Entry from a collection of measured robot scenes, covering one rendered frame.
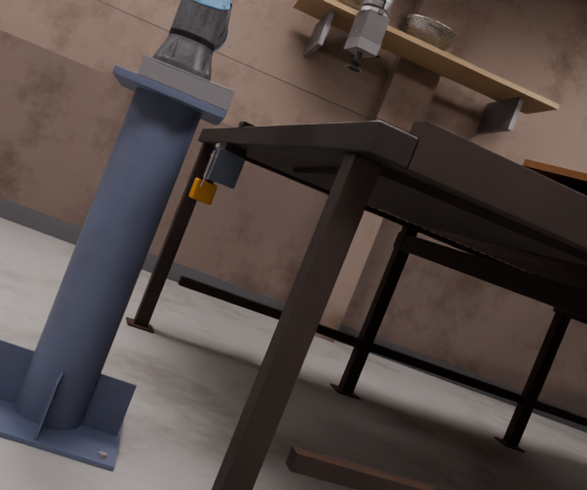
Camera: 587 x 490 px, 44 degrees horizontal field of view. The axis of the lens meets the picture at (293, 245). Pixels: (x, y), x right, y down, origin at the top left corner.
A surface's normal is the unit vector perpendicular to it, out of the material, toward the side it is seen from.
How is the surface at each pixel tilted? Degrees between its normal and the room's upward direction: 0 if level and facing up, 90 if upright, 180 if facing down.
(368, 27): 89
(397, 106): 90
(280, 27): 90
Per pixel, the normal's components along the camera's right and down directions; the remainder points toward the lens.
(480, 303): 0.16, 0.11
